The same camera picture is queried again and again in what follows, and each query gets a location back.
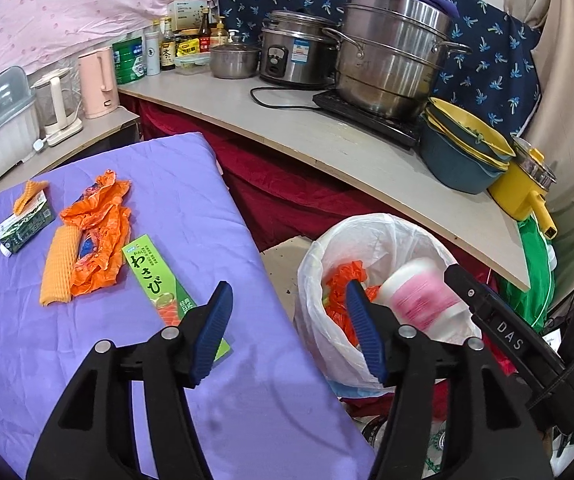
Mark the curved beige counter board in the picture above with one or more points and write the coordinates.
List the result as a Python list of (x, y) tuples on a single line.
[(317, 145)]

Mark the tall dark sauce bottle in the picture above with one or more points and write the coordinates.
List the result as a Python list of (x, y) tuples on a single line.
[(204, 35)]

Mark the glass electric kettle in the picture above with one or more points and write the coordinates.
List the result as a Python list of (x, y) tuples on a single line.
[(57, 105)]

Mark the yellow plastic basin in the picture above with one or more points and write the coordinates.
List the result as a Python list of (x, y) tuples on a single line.
[(467, 130)]

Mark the bin with white bag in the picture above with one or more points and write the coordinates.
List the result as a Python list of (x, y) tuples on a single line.
[(337, 240)]

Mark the white green carton box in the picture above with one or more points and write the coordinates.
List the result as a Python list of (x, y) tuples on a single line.
[(187, 15)]

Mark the steel rice cooker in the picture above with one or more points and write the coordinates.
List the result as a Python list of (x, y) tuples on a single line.
[(292, 55)]

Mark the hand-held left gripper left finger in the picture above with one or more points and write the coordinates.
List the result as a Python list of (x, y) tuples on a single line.
[(212, 330)]

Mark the yellow pump bottle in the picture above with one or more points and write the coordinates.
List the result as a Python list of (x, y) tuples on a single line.
[(219, 35)]

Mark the clear food container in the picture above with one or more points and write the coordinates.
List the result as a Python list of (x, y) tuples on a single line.
[(192, 61)]

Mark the white thermos bottle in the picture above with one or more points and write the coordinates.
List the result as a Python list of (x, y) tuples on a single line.
[(152, 55)]

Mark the beige side table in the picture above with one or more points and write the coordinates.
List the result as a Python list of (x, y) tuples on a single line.
[(102, 127)]

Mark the dark soy sauce bottle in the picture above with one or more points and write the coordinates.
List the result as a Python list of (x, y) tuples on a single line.
[(167, 50)]

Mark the pink instant noodle cup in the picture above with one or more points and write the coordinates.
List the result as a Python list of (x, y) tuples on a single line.
[(422, 300)]

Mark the green cloth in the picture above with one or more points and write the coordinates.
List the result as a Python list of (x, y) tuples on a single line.
[(529, 280)]

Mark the pink electric kettle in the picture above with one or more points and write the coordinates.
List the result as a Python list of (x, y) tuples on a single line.
[(98, 85)]

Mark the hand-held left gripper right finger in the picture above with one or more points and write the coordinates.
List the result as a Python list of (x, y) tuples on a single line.
[(364, 330)]

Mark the purple tablecloth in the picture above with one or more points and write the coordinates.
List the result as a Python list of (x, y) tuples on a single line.
[(117, 360)]

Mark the pink dotted quilt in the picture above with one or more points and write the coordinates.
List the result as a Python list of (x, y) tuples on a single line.
[(67, 5)]

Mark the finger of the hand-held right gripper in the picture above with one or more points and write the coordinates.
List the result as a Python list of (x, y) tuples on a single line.
[(509, 335)]

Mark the small steel pot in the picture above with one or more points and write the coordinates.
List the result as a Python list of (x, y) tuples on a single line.
[(234, 62)]

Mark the large orange foam net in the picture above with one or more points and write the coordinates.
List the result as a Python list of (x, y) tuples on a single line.
[(62, 265)]

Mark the orange snack wrapper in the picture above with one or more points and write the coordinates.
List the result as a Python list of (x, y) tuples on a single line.
[(102, 230)]

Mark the orange plastic bag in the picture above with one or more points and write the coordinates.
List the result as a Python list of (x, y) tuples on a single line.
[(342, 280)]

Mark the black induction cooker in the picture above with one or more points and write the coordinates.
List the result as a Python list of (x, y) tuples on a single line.
[(362, 117)]

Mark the red cloth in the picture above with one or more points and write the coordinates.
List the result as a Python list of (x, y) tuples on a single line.
[(267, 190)]

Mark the navy floral cloth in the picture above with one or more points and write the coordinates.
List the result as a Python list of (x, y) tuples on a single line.
[(492, 60)]

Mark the small orange foam net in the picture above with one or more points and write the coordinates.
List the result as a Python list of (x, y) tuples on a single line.
[(28, 195)]

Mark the green tin can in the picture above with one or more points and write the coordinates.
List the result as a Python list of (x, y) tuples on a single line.
[(129, 62)]

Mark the yellow electric pot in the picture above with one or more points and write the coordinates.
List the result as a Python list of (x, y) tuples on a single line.
[(514, 190)]

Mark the white power plug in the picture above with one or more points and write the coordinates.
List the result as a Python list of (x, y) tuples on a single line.
[(40, 144)]

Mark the green paper box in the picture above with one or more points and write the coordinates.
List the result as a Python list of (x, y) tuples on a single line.
[(152, 280)]

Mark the blue plastic basin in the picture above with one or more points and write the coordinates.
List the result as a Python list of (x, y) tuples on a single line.
[(452, 165)]

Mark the green white drink carton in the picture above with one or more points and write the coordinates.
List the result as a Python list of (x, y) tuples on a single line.
[(24, 227)]

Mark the large steel steamer pot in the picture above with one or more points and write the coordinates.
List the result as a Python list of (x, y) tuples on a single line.
[(392, 60)]

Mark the beige curtain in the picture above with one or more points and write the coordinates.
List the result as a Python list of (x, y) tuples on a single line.
[(567, 85)]

